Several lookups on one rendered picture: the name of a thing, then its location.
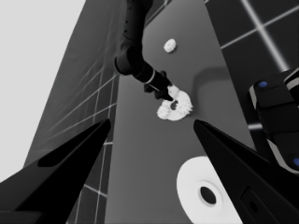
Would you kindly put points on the small white toothed gear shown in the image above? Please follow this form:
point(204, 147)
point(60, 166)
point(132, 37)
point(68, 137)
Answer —
point(168, 47)
point(186, 105)
point(162, 113)
point(175, 91)

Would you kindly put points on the white round carrier with pins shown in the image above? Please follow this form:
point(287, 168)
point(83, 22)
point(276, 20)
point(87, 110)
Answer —
point(178, 117)

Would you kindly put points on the large thick white disc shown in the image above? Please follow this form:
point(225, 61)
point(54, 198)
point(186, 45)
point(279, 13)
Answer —
point(193, 180)

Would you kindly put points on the dark robot body block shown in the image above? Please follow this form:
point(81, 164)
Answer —
point(277, 105)

